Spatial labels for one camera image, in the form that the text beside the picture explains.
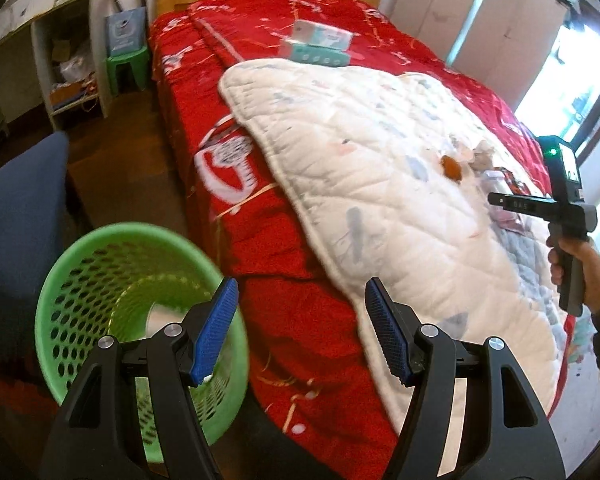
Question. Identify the white tissue pack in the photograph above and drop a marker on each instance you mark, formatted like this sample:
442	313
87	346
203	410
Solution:
320	34

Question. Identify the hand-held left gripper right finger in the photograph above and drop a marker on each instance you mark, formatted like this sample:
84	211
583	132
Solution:
387	332

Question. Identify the white quilted blanket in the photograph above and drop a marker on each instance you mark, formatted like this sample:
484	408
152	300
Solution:
380	240

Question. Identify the teal tissue pack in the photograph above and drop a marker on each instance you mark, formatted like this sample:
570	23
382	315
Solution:
310	55

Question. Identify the tissue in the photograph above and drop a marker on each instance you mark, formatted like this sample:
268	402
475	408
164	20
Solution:
480	155

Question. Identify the white desk with shelves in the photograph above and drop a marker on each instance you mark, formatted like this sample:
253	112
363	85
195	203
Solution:
39	60

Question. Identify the red printed blanket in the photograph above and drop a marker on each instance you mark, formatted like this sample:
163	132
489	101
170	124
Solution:
280	260

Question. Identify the window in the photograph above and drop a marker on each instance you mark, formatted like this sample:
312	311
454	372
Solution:
575	95

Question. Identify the blue chair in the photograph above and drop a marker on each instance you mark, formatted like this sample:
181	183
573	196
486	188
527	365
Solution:
15	220

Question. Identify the green plastic basket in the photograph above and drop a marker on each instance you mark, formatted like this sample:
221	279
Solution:
80	280

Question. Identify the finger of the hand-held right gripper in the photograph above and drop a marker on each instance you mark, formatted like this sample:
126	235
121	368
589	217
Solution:
520	203

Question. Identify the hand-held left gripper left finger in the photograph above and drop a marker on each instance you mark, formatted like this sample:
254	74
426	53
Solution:
215	330

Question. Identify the green plastic stool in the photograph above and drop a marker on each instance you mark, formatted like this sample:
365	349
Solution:
127	57

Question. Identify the blue-grey box on stool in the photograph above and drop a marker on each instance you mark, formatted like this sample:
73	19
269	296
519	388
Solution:
125	30

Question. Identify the white two-door wardrobe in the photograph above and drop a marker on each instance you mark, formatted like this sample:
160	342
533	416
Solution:
520	35
430	0

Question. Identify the person's right hand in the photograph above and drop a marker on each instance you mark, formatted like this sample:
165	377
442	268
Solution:
595	280

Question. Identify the small white box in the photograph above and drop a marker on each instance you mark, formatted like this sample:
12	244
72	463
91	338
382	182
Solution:
492	180

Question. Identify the white plastic bag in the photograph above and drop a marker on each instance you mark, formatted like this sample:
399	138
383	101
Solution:
77	67

